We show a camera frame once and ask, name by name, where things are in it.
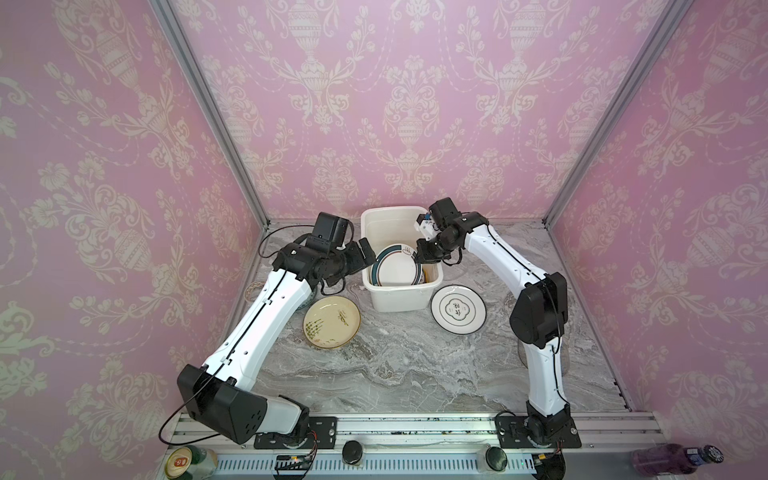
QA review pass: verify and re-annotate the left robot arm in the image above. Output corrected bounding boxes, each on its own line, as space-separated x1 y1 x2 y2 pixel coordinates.
177 212 375 444

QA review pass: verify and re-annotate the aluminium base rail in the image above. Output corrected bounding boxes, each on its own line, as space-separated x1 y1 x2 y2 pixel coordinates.
166 412 664 479

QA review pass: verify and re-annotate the white plate black pattern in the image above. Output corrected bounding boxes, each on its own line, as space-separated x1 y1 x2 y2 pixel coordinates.
430 285 488 335

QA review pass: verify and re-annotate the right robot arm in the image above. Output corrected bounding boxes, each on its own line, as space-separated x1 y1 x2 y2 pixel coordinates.
414 197 572 447

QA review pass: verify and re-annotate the black knob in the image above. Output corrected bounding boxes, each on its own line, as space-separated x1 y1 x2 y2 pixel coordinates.
479 446 508 473
342 440 364 467

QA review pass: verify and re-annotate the cream plate bamboo pattern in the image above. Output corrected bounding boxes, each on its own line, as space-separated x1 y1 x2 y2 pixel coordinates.
303 296 362 349

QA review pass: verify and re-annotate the purple water bottle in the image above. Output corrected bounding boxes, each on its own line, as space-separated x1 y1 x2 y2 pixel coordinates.
630 444 725 477

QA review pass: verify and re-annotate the left black knob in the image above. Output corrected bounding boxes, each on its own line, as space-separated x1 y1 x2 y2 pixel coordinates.
342 440 364 467

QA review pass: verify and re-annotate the clear glass plate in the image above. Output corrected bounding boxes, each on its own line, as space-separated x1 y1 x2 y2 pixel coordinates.
517 342 528 368

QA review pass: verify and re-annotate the right black knob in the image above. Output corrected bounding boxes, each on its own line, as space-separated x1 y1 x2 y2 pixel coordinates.
479 446 508 473

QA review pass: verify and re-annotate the small green rim plate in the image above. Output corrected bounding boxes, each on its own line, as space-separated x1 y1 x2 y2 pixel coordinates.
370 243 426 287

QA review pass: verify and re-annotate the green can bottle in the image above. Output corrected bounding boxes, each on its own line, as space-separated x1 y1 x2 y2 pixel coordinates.
164 445 219 480

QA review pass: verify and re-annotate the white plastic bin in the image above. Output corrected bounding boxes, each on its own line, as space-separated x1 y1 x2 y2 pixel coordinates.
361 206 444 313

